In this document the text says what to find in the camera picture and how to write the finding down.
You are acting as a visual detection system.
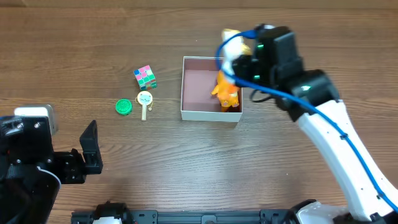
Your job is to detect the white plush duck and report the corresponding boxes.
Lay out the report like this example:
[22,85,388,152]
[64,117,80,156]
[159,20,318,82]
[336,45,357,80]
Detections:
[221,29,251,85]

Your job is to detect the green round disc toy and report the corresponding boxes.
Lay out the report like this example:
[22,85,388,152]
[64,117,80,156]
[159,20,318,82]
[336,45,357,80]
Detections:
[115,98,132,116]

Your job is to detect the orange plastic cat toy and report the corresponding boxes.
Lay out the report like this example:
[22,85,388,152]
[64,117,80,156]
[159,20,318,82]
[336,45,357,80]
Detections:
[211,70,239,112]

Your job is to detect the wooden cat rattle drum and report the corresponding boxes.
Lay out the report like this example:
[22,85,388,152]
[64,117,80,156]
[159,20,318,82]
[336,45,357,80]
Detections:
[136,91,153,121]

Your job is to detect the pastel rubiks cube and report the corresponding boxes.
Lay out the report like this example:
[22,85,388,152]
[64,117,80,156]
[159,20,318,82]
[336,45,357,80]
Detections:
[133,65,157,91]

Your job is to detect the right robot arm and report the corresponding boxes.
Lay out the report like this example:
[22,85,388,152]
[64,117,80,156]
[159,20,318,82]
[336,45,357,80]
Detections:
[219,24,397,223]

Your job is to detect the white cardboard box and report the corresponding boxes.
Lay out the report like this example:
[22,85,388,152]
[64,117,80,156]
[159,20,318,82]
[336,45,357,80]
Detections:
[180,56,243,123]

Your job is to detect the right blue cable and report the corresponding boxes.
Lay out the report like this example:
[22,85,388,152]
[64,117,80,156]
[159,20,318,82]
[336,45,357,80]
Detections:
[215,29,398,215]

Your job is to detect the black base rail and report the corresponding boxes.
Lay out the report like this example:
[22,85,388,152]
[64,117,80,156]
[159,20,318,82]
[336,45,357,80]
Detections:
[71,200,313,224]

